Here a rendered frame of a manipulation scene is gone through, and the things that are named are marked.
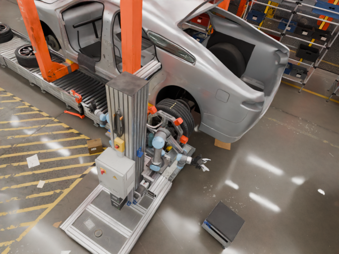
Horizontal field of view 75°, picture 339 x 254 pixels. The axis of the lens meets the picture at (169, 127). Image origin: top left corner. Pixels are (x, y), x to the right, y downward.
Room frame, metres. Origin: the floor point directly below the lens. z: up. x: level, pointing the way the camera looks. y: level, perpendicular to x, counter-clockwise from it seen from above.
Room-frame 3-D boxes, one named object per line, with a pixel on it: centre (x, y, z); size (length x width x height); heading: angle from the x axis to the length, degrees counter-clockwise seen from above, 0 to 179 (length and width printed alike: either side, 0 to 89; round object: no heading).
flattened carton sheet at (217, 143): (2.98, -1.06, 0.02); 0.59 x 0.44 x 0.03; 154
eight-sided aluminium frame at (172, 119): (2.14, 0.07, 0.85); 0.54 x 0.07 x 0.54; 64
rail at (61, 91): (2.95, 1.69, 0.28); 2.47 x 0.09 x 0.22; 64
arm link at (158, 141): (1.45, 0.08, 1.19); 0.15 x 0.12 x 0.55; 172
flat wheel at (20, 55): (4.11, 3.16, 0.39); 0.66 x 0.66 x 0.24
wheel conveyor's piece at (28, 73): (4.06, 3.08, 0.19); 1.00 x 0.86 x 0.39; 64
